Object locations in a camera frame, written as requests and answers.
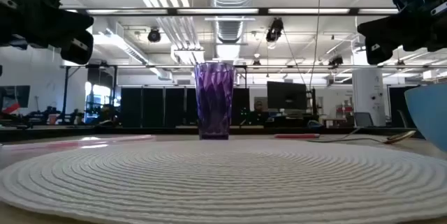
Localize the gold spoon with green handle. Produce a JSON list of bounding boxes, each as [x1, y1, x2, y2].
[[307, 130, 418, 145]]

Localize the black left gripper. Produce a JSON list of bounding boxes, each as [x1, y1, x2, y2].
[[0, 0, 95, 66]]

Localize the grey office chair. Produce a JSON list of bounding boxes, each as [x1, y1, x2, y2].
[[353, 111, 375, 128]]

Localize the black partition panels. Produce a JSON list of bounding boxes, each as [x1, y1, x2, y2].
[[120, 87, 251, 128]]

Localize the black ceiling spotlight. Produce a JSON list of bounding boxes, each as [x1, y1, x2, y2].
[[147, 28, 162, 44], [328, 55, 344, 69], [265, 17, 285, 43]]

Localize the silver fork with pink handle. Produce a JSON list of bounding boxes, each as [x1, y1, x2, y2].
[[274, 128, 362, 141]]

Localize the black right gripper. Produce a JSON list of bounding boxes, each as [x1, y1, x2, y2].
[[357, 0, 447, 66]]

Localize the black metal table frame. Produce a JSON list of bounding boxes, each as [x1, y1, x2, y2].
[[0, 125, 425, 143]]

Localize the black computer monitor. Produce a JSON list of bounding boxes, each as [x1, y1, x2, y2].
[[267, 80, 309, 111]]

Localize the thin hanging cable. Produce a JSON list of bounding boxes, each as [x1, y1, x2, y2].
[[308, 0, 323, 91]]

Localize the black overhead light bar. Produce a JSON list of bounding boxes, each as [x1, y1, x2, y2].
[[59, 6, 401, 17]]

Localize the silver ventilation duct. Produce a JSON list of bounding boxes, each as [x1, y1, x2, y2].
[[207, 0, 256, 61]]

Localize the person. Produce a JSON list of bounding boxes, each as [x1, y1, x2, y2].
[[251, 100, 267, 126]]

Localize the white round plate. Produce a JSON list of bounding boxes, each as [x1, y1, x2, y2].
[[0, 139, 447, 224]]

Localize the dark wall screen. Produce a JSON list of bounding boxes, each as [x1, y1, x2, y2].
[[0, 84, 31, 114]]

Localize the white round column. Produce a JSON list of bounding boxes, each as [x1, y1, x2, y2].
[[351, 67, 387, 128]]

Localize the blue bowl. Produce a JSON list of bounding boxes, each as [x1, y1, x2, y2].
[[404, 83, 447, 153]]

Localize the purple faceted plastic cup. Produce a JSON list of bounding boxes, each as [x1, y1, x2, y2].
[[193, 61, 236, 141]]

